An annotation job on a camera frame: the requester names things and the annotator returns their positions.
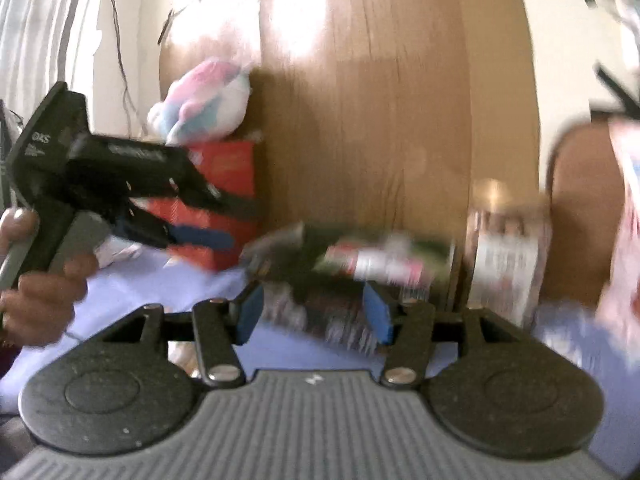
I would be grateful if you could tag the wooden board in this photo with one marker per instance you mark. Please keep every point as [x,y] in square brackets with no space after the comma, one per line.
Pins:
[375,110]

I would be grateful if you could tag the crossed black tape strips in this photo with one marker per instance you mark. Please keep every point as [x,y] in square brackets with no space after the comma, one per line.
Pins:
[615,90]

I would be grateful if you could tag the large pink snack bag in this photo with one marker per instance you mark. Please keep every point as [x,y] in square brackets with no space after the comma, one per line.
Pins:
[625,240]

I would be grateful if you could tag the person's left hand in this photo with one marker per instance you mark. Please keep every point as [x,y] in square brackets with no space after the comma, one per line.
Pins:
[45,305]

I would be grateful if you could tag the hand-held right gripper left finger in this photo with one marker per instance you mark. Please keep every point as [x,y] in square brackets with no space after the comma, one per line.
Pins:
[249,310]

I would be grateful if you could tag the black tape strip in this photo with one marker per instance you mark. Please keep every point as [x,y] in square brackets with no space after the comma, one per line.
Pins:
[165,27]

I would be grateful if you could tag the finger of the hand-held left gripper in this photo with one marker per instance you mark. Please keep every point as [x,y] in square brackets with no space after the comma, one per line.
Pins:
[235,209]
[200,239]

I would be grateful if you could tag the black printed box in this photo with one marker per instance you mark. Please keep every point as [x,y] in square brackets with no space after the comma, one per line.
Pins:
[310,270]

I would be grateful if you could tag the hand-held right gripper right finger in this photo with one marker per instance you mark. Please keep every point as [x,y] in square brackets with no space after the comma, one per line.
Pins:
[377,315]

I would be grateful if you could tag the red box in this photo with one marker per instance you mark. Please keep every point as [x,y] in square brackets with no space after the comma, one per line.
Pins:
[230,160]

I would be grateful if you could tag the clear nut jar gold lid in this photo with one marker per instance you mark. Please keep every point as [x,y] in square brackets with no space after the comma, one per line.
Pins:
[505,260]

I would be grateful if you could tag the blue printed bedsheet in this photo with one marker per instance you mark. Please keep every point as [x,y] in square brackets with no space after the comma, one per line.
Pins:
[125,282]

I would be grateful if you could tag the pink blue plush toy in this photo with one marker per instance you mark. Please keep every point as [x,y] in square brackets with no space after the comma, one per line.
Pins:
[205,100]

